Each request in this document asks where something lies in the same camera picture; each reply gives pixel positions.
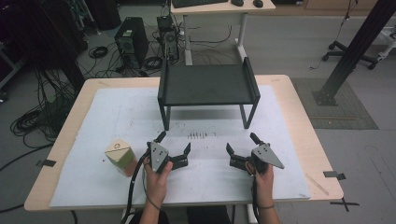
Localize black keyboard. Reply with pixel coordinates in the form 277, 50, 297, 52
171, 0, 230, 9

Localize person's right hand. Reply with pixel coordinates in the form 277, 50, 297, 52
246, 162, 275, 208

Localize thick black gripper cable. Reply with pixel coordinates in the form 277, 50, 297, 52
120, 150, 150, 224

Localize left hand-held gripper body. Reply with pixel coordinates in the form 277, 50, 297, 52
147, 141, 190, 175

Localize beige wooden block toy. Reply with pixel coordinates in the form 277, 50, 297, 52
104, 138, 138, 178

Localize white table mat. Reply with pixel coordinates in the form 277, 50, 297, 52
49, 85, 312, 208

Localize grey floor mat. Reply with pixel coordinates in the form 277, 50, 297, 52
290, 77, 379, 131

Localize black metal shelf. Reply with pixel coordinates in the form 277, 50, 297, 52
157, 56, 262, 132

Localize white desk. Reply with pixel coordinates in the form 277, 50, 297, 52
170, 0, 276, 66

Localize black metal post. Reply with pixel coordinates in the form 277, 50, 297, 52
312, 0, 396, 107

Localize coiled black cable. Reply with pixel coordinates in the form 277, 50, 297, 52
88, 45, 109, 60
142, 56, 164, 71

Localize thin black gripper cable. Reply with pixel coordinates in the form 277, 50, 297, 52
251, 175, 261, 224

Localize person's legs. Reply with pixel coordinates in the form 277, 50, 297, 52
128, 204, 232, 224

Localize dark curtain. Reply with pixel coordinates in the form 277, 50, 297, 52
0, 0, 89, 94

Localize open computer case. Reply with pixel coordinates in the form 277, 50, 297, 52
156, 14, 180, 62

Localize black tape marker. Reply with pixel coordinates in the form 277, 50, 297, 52
322, 170, 347, 181
35, 159, 58, 168

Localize black tape cross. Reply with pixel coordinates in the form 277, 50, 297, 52
329, 197, 361, 213

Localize bundle of black cables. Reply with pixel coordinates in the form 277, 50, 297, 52
8, 69, 78, 149

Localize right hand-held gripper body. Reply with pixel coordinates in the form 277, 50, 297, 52
230, 143, 285, 175

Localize black chair base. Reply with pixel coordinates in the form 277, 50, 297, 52
321, 39, 379, 71

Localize black computer tower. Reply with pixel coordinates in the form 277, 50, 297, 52
114, 16, 150, 70

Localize person's left hand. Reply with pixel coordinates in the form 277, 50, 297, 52
143, 161, 174, 206

